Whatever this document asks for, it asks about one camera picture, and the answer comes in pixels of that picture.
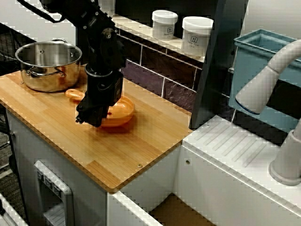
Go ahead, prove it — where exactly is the dark grey cabinet post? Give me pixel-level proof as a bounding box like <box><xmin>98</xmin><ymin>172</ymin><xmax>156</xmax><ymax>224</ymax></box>
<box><xmin>190</xmin><ymin>0</ymin><xmax>249</xmax><ymax>130</ymax></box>

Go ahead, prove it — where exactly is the grey toy dispenser panel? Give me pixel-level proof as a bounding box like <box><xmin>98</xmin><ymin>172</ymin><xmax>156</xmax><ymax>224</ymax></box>
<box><xmin>33</xmin><ymin>160</ymin><xmax>75</xmax><ymax>226</ymax></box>

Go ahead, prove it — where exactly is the white toy sink unit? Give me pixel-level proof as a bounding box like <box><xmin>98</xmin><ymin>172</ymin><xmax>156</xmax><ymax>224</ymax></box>
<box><xmin>107</xmin><ymin>115</ymin><xmax>301</xmax><ymax>226</ymax></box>

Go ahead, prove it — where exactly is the grey toy faucet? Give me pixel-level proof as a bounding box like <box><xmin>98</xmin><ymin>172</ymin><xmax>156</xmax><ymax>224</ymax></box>
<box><xmin>235</xmin><ymin>39</ymin><xmax>301</xmax><ymax>186</ymax></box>

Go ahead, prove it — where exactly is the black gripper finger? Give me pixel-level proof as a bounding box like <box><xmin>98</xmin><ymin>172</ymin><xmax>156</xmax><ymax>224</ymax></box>
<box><xmin>75</xmin><ymin>108</ymin><xmax>91</xmax><ymax>124</ymax></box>
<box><xmin>90</xmin><ymin>110</ymin><xmax>105</xmax><ymax>128</ymax></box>

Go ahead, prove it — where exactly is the white toy kitchen cabinet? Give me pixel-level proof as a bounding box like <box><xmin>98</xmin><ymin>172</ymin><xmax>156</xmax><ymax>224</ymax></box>
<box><xmin>4</xmin><ymin>109</ymin><xmax>109</xmax><ymax>226</ymax></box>

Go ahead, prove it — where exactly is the orange plastic toy pan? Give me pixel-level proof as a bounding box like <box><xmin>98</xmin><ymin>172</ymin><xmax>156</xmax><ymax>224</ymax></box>
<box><xmin>65</xmin><ymin>89</ymin><xmax>136</xmax><ymax>128</ymax></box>

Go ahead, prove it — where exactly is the white lidded plastic jar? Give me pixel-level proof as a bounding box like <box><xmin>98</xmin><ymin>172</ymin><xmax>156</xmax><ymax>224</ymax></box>
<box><xmin>181</xmin><ymin>16</ymin><xmax>214</xmax><ymax>57</ymax></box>
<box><xmin>151</xmin><ymin>9</ymin><xmax>178</xmax><ymax>40</ymax></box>

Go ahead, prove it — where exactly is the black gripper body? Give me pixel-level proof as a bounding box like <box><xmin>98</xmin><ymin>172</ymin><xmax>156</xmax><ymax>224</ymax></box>
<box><xmin>75</xmin><ymin>72</ymin><xmax>124</xmax><ymax>113</ymax></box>

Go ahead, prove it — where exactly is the blue plastic bin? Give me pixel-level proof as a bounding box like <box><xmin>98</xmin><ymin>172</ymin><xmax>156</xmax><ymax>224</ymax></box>
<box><xmin>229</xmin><ymin>29</ymin><xmax>301</xmax><ymax>135</ymax></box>

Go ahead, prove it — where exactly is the stainless steel pot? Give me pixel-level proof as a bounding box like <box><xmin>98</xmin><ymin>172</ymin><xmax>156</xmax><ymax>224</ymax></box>
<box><xmin>15</xmin><ymin>40</ymin><xmax>83</xmax><ymax>93</ymax></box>

